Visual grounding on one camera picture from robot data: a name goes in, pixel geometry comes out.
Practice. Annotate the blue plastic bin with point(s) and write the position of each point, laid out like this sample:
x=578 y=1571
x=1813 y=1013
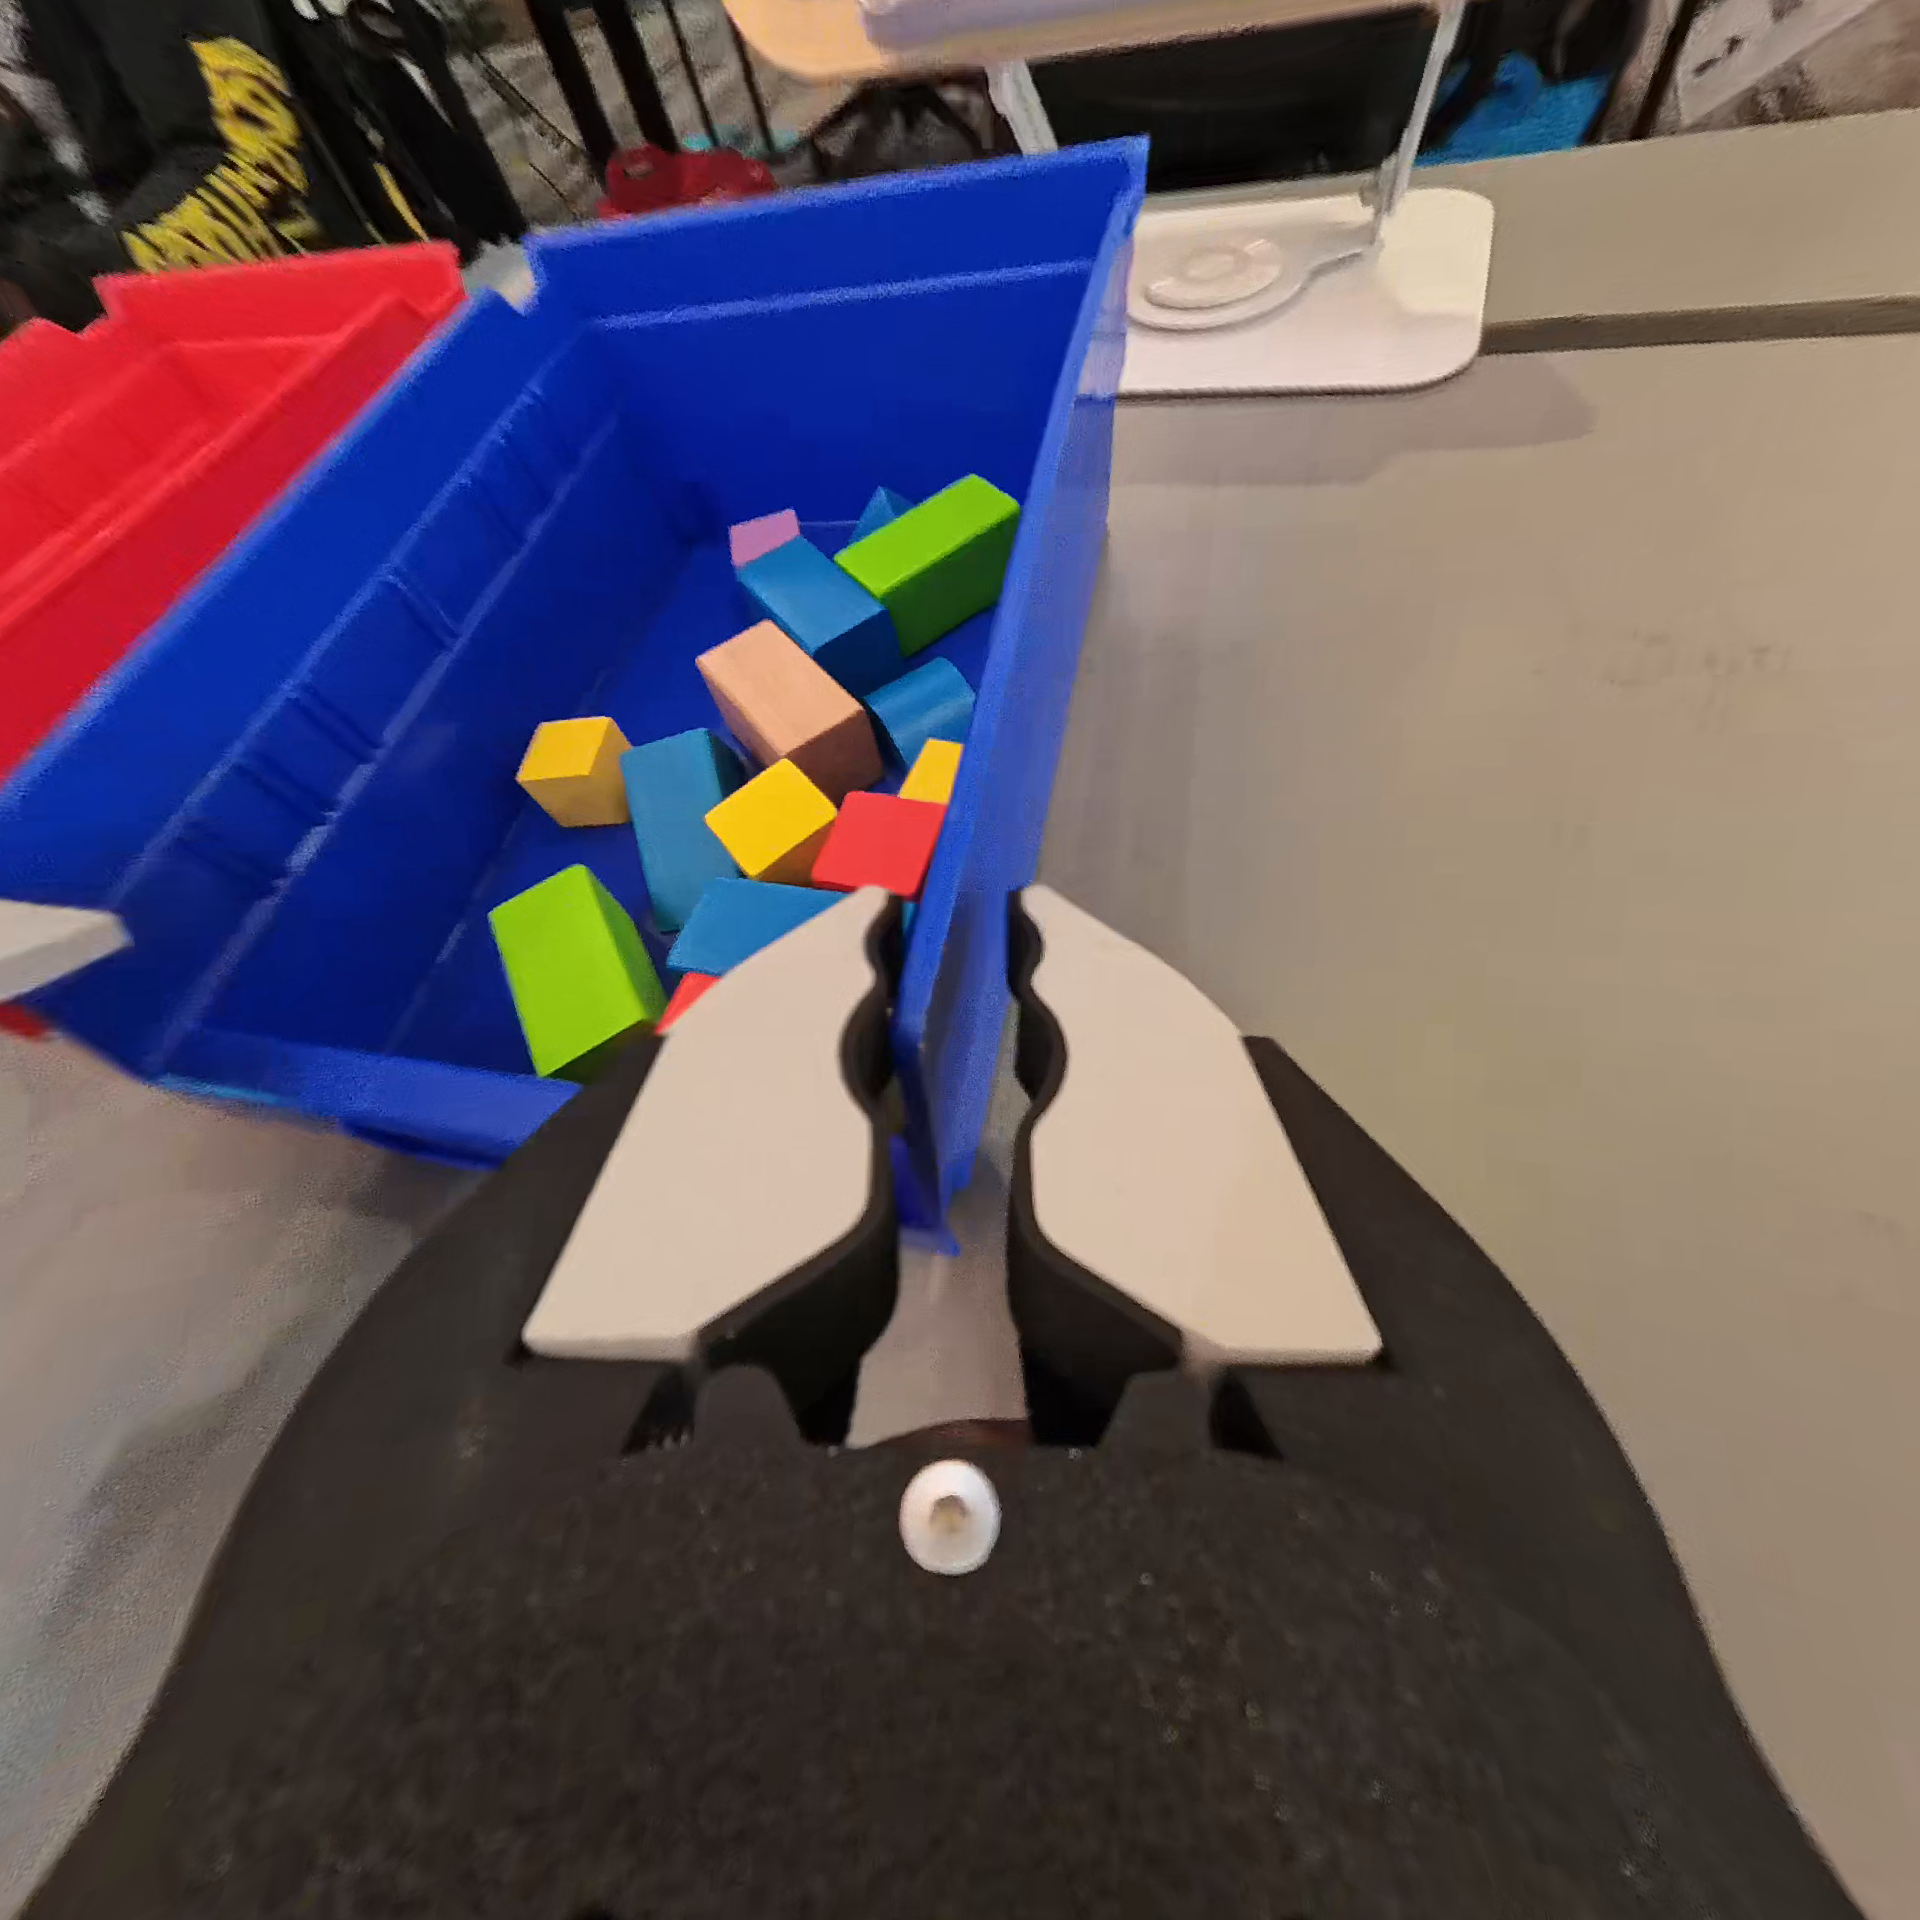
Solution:
x=331 y=724

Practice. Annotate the red plastic bin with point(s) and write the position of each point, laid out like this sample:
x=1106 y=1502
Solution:
x=150 y=452

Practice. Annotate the white board stand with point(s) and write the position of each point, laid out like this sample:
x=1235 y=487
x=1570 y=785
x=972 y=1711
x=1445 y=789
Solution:
x=1292 y=299

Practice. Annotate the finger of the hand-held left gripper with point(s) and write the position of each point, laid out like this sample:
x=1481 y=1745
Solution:
x=43 y=955

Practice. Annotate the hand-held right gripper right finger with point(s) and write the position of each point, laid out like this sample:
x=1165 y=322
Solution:
x=1183 y=1156

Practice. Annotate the blue floor tub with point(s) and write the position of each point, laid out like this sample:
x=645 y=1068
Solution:
x=1529 y=117

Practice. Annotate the pile of coloured wooden blocks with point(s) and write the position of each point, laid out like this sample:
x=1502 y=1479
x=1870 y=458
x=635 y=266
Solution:
x=787 y=724

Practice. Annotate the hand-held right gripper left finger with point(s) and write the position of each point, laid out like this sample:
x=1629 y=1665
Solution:
x=708 y=1156

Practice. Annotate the grey desk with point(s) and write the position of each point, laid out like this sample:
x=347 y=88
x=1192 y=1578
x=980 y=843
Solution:
x=1501 y=749

